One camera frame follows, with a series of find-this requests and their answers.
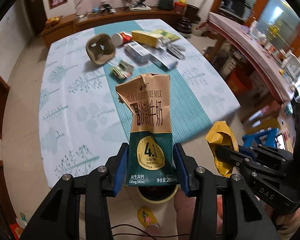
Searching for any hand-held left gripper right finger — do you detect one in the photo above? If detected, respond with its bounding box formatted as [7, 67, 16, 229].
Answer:
[172, 143, 282, 240]

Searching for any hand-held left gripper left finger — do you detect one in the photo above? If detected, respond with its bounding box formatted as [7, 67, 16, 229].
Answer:
[19, 142, 129, 240]

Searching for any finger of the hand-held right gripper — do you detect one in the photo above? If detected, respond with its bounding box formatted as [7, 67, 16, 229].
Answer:
[214, 145, 253, 174]
[237, 145, 293, 160]

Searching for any yellow wrapper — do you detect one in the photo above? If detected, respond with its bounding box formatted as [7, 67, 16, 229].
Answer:
[205, 121, 239, 178]

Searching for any yellow round trash bin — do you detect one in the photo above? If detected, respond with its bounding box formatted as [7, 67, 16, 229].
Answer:
[137, 184, 178, 203]

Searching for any brown green milk carton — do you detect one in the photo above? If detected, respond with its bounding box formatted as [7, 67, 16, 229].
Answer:
[115, 72, 179, 187]

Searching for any silver white carton box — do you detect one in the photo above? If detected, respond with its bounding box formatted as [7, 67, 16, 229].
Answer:
[149, 47, 178, 68]

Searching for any yellow toothpaste box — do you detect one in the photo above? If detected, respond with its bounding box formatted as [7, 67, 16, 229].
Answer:
[131, 30, 163, 48]

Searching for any person's right forearm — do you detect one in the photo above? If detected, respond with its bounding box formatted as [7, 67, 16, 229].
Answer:
[272, 206, 300, 240]

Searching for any blue stool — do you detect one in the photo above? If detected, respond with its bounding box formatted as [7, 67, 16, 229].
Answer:
[241, 127, 280, 150]

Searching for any person's right leg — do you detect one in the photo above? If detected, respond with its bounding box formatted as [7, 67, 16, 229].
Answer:
[174, 185, 198, 240]

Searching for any yellow embroidered slipper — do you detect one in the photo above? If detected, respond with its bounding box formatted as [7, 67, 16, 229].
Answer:
[137, 206, 160, 229]

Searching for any orange box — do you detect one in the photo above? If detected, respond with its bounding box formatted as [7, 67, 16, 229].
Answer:
[226, 67, 253, 95]

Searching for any tree print tablecloth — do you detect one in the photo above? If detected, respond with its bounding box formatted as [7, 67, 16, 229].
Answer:
[39, 19, 241, 189]

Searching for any small green red wrapper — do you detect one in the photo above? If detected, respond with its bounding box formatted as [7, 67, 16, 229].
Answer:
[110, 60, 134, 79]

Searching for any pink covered long counter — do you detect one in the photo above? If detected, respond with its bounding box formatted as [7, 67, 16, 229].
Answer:
[209, 12, 297, 103]

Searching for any striped small box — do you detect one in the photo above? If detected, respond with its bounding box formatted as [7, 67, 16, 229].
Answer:
[166, 42, 187, 60]

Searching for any white box with black label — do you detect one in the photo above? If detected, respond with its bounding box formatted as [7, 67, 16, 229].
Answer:
[124, 42, 150, 63]

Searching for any brown crumpled paper bowl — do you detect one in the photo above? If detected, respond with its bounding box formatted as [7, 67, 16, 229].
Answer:
[86, 33, 116, 66]

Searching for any white pot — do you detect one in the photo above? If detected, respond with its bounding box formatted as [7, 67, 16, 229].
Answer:
[191, 24, 205, 37]

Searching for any red paper cup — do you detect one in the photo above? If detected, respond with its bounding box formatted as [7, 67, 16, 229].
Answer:
[112, 32, 133, 47]

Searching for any yellow green packet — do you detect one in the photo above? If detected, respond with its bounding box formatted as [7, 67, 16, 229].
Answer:
[150, 29, 180, 43]

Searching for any long wooden tv cabinet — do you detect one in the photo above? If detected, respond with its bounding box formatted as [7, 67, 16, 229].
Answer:
[74, 5, 190, 33]

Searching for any low wooden side cabinet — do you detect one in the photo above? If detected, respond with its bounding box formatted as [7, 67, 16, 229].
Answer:
[41, 14, 77, 47]

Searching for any red basket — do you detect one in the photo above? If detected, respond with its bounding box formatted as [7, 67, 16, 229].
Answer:
[174, 0, 188, 14]

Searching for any fruit bowl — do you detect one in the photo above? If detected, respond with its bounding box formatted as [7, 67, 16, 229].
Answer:
[45, 16, 63, 27]

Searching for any dark green kitchen appliance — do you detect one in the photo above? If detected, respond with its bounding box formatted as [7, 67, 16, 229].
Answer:
[159, 0, 175, 11]

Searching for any dark wooden door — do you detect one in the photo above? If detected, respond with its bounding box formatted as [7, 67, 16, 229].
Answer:
[24, 0, 47, 37]

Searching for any black cable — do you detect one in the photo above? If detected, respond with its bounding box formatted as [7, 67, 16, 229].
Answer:
[111, 224, 198, 239]

